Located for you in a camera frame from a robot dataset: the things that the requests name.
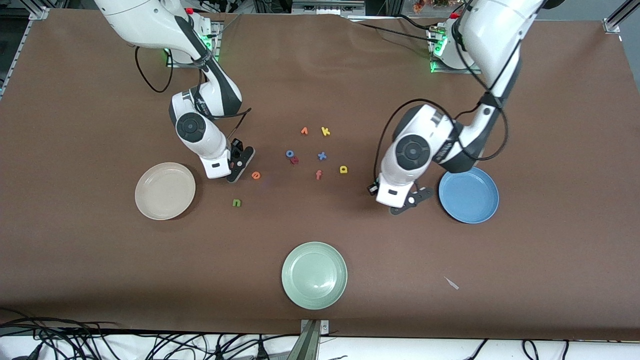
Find beige round plate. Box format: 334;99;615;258
134;162;197;221

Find blue round plate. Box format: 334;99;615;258
438;165;500;224

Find pale green round plate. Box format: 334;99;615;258
281;241;348;311

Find brown paper table cover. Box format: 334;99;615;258
0;9;640;342

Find orange dried flowers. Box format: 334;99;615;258
413;0;453;12

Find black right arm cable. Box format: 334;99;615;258
134;44;252;151

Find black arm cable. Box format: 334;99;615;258
372;0;525;190
134;44;252;151

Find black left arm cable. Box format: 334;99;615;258
372;0;525;190

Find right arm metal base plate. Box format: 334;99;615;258
166;21;224;69

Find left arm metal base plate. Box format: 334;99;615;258
428;27;484;75

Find thin black table cable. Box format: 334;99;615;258
350;20;436;45

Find grey metal frame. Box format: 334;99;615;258
252;0;401;17

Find grey metal camera mount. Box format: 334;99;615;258
287;319;331;360

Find aluminium frame rail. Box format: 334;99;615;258
602;0;640;34
0;6;51;101

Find tangle of black cables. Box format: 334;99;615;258
0;307;301;360

